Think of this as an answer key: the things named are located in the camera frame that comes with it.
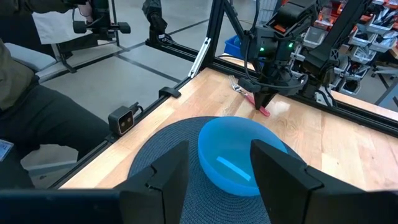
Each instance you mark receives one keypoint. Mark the small black stereo camera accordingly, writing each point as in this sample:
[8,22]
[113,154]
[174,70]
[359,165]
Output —
[122,120]

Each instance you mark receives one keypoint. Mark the person's hand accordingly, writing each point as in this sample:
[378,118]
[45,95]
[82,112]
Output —
[84,11]

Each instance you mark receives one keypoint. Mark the light blue plastic bowl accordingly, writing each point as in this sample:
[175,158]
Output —
[230,143]

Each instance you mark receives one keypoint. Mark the black frame bracket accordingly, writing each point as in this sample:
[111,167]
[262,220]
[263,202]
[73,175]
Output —
[169,92]

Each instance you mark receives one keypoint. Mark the white metal bar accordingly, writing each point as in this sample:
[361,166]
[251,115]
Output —
[199,57]

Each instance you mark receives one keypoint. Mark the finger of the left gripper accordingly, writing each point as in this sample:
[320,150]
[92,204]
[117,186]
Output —
[259,101]
[268,98]

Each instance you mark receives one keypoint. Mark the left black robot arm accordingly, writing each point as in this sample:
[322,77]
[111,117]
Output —
[292,15]

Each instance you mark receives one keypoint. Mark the grey seat cushion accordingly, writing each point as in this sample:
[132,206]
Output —
[28,56]

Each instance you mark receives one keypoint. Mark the white blue badge card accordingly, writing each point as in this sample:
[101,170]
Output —
[4,149]

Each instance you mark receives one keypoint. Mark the parts bins shelving rack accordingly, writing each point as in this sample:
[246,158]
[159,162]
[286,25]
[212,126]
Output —
[367,34]

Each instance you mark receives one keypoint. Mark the blue plastic bin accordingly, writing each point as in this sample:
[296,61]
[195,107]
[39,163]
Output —
[231,46]

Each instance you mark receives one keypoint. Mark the round dark woven placemat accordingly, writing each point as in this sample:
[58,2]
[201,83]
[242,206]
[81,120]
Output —
[161,146]

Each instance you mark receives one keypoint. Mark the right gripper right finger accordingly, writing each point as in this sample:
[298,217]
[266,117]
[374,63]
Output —
[292,193]

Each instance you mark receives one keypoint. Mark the person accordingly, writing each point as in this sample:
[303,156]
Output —
[46,118]

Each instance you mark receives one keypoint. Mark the white sheet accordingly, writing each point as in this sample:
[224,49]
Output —
[53,28]

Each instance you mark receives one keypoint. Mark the black table frame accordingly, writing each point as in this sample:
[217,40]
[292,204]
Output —
[217,31]

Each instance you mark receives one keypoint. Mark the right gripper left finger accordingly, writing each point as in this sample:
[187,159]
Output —
[164,193]

